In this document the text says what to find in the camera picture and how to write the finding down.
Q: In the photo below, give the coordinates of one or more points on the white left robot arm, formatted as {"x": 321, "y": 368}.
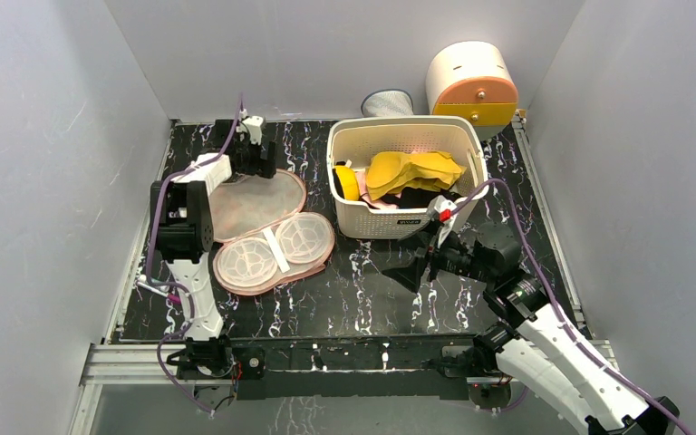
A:
{"x": 181, "y": 225}

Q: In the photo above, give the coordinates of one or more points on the white mesh cylinder bag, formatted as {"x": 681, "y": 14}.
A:
{"x": 387, "y": 103}

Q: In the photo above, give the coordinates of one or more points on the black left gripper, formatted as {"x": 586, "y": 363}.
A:
{"x": 264, "y": 169}

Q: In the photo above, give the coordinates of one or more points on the cream perforated plastic basket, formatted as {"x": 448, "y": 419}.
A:
{"x": 354, "y": 143}

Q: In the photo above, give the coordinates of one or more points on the orange floral bra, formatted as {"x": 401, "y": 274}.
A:
{"x": 266, "y": 237}

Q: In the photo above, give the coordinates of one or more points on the aluminium front frame rail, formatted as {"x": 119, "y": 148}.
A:
{"x": 132, "y": 364}

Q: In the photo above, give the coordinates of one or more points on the cream orange drawer box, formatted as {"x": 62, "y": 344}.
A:
{"x": 470, "y": 80}

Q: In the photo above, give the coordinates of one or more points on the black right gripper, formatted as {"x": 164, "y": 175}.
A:
{"x": 430, "y": 260}

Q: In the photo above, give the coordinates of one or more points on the yellow garment in basket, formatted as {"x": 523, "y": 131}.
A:
{"x": 346, "y": 183}

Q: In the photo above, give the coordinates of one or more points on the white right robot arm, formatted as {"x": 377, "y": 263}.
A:
{"x": 530, "y": 342}

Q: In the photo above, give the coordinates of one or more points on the black bra in basket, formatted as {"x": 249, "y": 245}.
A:
{"x": 416, "y": 197}

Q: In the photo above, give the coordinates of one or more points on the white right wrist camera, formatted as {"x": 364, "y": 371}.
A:
{"x": 441, "y": 212}

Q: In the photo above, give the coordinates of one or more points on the yellow bra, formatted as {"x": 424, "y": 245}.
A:
{"x": 392, "y": 171}

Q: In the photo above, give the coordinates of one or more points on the pink bra in basket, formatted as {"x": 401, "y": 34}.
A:
{"x": 389, "y": 203}

